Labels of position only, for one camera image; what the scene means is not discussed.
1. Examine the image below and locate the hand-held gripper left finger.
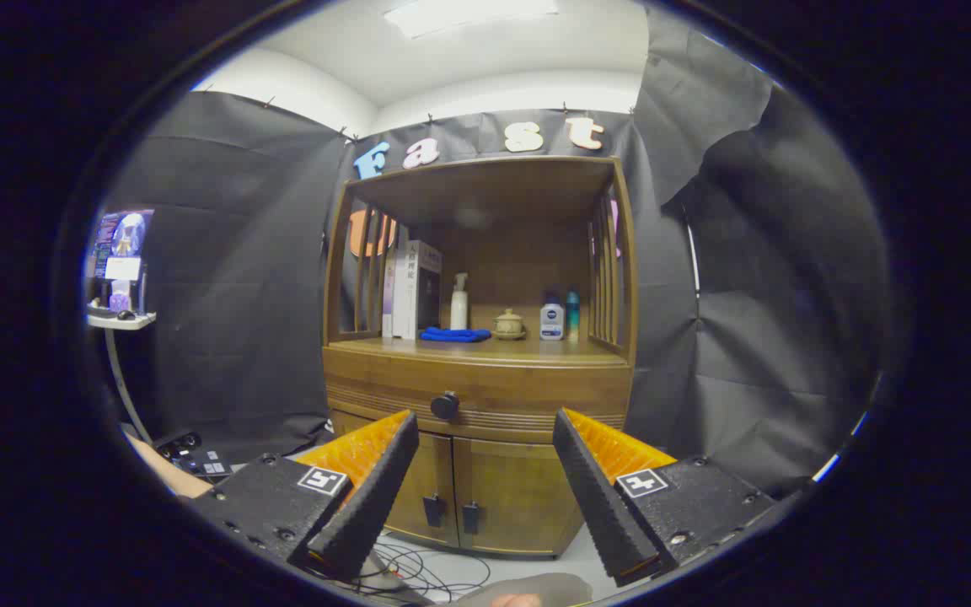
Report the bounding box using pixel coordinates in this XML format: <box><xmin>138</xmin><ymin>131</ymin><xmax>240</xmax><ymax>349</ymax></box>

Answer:
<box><xmin>190</xmin><ymin>410</ymin><xmax>421</xmax><ymax>583</ymax></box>

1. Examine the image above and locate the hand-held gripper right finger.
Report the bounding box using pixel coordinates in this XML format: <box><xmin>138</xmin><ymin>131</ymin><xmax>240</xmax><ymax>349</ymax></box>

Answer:
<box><xmin>553</xmin><ymin>408</ymin><xmax>781</xmax><ymax>588</ymax></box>

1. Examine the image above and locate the wooden drawer with black knob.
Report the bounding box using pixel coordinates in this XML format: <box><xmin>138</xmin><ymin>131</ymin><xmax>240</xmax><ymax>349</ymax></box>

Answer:
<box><xmin>323</xmin><ymin>346</ymin><xmax>631</xmax><ymax>443</ymax></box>

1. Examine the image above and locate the wooden cabinet door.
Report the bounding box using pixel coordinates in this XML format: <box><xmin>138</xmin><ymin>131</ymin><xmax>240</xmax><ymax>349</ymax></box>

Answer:
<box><xmin>330</xmin><ymin>411</ymin><xmax>459</xmax><ymax>547</ymax></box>
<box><xmin>454</xmin><ymin>437</ymin><xmax>585</xmax><ymax>557</ymax></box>

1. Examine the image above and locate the wooden countertop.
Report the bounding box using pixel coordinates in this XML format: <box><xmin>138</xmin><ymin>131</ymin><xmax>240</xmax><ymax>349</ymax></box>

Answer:
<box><xmin>330</xmin><ymin>333</ymin><xmax>628</xmax><ymax>365</ymax></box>

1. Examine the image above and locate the wooden cabinet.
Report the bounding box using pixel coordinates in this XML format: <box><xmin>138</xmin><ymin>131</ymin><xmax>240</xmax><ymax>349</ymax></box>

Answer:
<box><xmin>321</xmin><ymin>156</ymin><xmax>640</xmax><ymax>559</ymax></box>

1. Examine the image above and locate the black controller box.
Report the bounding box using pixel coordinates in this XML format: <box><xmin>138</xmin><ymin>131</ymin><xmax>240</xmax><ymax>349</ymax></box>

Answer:
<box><xmin>157</xmin><ymin>432</ymin><xmax>233</xmax><ymax>483</ymax></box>

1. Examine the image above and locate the blue folded cloth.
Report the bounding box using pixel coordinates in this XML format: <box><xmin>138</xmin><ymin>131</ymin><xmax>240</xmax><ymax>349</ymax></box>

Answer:
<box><xmin>420</xmin><ymin>326</ymin><xmax>492</xmax><ymax>343</ymax></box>

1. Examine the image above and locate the white lotion bottle blue cap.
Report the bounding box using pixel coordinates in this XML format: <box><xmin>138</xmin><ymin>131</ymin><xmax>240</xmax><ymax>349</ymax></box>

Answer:
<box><xmin>539</xmin><ymin>293</ymin><xmax>566</xmax><ymax>341</ymax></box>

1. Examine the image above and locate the thin lilac book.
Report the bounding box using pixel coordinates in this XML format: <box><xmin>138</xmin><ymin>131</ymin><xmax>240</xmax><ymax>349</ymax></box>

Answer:
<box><xmin>381</xmin><ymin>249</ymin><xmax>398</xmax><ymax>338</ymax></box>

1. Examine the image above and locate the thick white book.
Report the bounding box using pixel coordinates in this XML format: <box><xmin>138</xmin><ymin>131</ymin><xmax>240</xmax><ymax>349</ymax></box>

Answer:
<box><xmin>391</xmin><ymin>240</ymin><xmax>443</xmax><ymax>341</ymax></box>

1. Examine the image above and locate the white stand shelf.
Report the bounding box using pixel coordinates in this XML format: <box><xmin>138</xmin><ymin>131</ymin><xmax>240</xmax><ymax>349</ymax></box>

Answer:
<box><xmin>87</xmin><ymin>312</ymin><xmax>158</xmax><ymax>443</ymax></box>

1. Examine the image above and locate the computer monitor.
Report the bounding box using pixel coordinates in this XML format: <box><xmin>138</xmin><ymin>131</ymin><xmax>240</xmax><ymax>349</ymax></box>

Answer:
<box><xmin>91</xmin><ymin>209</ymin><xmax>155</xmax><ymax>283</ymax></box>

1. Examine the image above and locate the black cable tangle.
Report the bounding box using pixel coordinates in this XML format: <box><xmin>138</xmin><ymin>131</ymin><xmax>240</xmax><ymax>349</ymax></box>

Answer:
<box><xmin>367</xmin><ymin>540</ymin><xmax>495</xmax><ymax>604</ymax></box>

